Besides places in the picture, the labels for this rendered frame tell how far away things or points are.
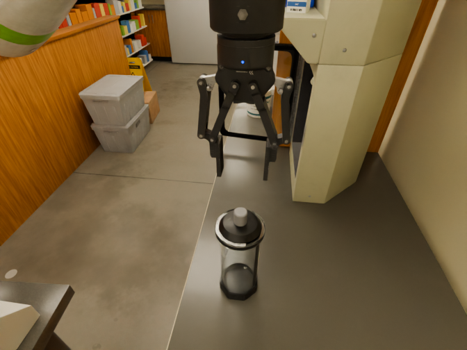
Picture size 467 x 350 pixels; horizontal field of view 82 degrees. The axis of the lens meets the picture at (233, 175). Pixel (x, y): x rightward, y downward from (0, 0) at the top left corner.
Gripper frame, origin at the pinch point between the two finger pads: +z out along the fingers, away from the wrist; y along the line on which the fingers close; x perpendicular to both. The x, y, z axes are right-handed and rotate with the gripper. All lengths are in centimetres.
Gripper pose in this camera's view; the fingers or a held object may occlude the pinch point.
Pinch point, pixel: (242, 161)
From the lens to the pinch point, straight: 46.9
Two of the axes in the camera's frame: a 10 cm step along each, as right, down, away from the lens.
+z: 0.0, 7.9, 6.2
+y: -9.9, -0.8, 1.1
